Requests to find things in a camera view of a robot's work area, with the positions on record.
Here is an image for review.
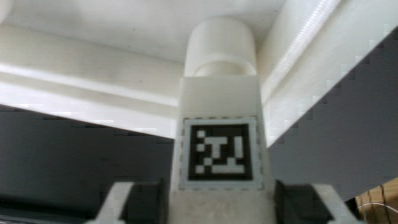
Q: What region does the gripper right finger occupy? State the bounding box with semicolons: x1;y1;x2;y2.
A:
273;181;364;224

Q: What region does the white square tabletop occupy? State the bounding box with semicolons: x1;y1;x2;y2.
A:
0;0;398;139

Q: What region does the white table leg with tag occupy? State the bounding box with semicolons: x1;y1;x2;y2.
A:
168;18;275;224

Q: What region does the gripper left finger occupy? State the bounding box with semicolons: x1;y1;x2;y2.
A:
85;181;167;224

